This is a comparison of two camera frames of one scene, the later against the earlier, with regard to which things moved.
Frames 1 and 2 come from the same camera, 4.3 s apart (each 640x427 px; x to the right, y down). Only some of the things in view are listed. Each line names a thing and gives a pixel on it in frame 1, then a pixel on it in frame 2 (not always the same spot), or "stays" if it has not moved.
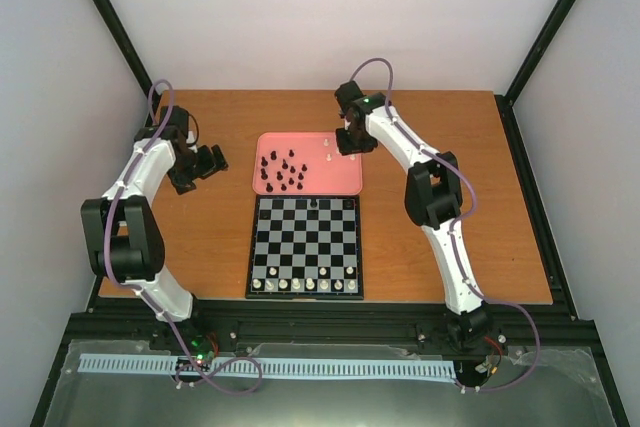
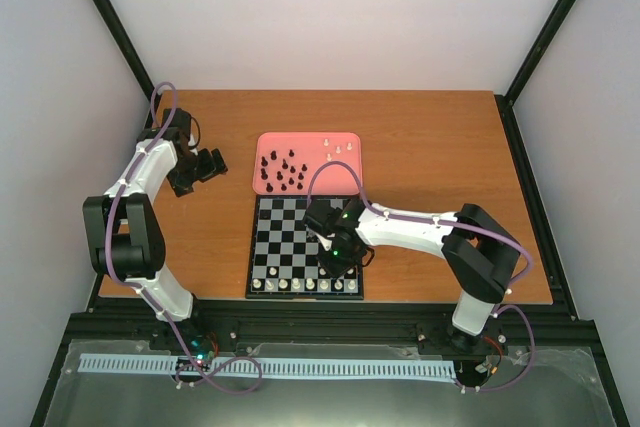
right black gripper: [345, 149] to [337, 271]
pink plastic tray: [304, 163] stays
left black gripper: [181, 181] stays
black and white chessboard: [306, 247] stays
